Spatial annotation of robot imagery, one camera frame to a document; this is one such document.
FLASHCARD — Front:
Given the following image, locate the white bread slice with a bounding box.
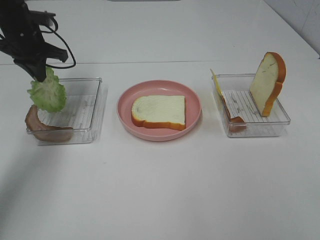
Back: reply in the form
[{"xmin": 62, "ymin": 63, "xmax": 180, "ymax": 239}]
[{"xmin": 131, "ymin": 95, "xmax": 186, "ymax": 131}]

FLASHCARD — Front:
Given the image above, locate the green lettuce leaf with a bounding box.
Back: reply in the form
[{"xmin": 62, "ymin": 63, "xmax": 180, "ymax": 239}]
[{"xmin": 27, "ymin": 67, "xmax": 67, "ymax": 113}]

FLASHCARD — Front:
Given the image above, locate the tray bacon strip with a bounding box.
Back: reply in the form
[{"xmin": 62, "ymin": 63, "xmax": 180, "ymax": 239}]
[
  {"xmin": 220, "ymin": 95, "xmax": 247, "ymax": 133},
  {"xmin": 25, "ymin": 104, "xmax": 74, "ymax": 143}
]

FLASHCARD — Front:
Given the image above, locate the yellow cheese slice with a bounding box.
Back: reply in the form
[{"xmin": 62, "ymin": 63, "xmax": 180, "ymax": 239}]
[{"xmin": 209, "ymin": 68, "xmax": 227, "ymax": 117}]

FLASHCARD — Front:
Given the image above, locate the pink round plate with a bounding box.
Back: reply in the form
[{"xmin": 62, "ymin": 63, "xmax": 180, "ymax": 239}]
[{"xmin": 117, "ymin": 80, "xmax": 202, "ymax": 141}]

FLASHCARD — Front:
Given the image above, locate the upright bread slice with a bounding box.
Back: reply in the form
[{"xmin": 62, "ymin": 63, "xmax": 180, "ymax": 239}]
[{"xmin": 249, "ymin": 52, "xmax": 287, "ymax": 117}]

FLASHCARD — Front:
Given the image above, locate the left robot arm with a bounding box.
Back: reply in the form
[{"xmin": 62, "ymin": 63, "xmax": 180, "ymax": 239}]
[{"xmin": 0, "ymin": 0, "xmax": 68, "ymax": 82}]

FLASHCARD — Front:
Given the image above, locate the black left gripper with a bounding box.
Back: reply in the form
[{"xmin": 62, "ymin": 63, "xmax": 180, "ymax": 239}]
[{"xmin": 0, "ymin": 9, "xmax": 68, "ymax": 82}]

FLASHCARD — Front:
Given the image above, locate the clear plastic tray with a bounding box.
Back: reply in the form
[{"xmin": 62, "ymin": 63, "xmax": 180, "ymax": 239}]
[
  {"xmin": 26, "ymin": 77, "xmax": 108, "ymax": 145},
  {"xmin": 213, "ymin": 73, "xmax": 291, "ymax": 138}
]

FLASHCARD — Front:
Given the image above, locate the clear right plastic tray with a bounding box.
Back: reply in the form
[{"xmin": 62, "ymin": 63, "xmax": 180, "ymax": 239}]
[{"xmin": 213, "ymin": 73, "xmax": 291, "ymax": 138}]

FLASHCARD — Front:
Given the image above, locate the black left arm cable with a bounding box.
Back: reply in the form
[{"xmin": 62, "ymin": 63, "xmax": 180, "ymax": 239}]
[{"xmin": 0, "ymin": 14, "xmax": 77, "ymax": 69}]

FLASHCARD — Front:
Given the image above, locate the clear left plastic tray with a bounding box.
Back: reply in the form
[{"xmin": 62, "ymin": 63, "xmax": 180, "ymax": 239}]
[{"xmin": 26, "ymin": 77, "xmax": 108, "ymax": 145}]

